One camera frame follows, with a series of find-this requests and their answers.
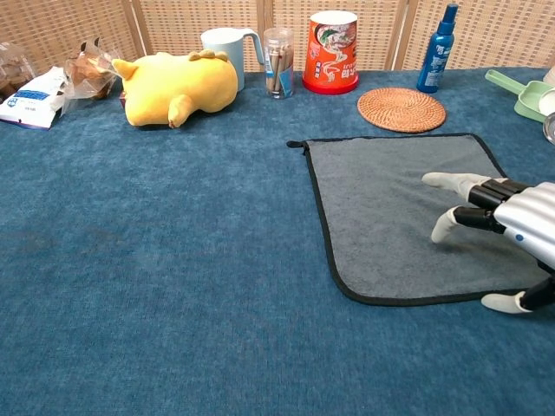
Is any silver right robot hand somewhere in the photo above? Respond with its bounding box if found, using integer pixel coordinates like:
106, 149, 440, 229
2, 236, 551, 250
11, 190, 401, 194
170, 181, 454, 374
421, 172, 555, 315

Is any blue spray bottle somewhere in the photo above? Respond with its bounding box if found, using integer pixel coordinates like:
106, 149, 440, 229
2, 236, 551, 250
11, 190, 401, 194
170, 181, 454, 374
416, 3, 460, 94

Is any light blue handled mug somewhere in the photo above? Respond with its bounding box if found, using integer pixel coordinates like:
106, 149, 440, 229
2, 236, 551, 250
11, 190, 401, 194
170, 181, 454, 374
199, 27, 264, 93

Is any grey and blue cloth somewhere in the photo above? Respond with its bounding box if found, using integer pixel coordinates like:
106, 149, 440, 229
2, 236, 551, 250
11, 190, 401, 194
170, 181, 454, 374
285, 133, 555, 307

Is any red instant noodle cup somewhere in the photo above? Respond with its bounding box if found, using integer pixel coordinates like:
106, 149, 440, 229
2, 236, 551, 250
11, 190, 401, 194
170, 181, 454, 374
301, 10, 361, 95

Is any blue tablecloth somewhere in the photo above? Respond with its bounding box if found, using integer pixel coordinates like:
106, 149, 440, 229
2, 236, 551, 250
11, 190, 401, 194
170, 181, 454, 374
0, 67, 555, 416

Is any white and blue snack packet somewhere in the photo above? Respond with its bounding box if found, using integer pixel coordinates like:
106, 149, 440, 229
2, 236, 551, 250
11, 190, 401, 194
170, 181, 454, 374
0, 66, 69, 131

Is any clear bag of pastries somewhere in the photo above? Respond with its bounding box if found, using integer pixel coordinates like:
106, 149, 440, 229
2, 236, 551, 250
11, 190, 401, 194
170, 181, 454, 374
60, 37, 122, 117

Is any clear jar of biscuit sticks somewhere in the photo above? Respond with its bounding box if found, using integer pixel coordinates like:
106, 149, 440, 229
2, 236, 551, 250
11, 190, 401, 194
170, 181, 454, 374
263, 27, 296, 101

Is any yellow plush toy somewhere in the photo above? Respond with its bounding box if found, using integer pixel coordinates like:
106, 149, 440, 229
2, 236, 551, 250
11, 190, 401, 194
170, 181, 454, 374
111, 49, 239, 129

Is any woven wicker folding screen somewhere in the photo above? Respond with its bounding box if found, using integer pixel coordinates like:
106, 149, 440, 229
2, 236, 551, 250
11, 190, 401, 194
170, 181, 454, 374
0, 0, 555, 75

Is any green plastic scoop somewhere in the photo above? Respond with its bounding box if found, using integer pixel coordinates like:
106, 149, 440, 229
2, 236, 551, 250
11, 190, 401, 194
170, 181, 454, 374
484, 68, 555, 124

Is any round woven rattan coaster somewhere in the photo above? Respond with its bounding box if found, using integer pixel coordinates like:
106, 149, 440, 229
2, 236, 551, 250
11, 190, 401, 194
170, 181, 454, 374
356, 87, 447, 133

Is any clear plastic box of muffins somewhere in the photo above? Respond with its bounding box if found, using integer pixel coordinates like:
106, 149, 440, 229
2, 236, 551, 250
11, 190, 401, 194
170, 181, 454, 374
0, 42, 38, 104

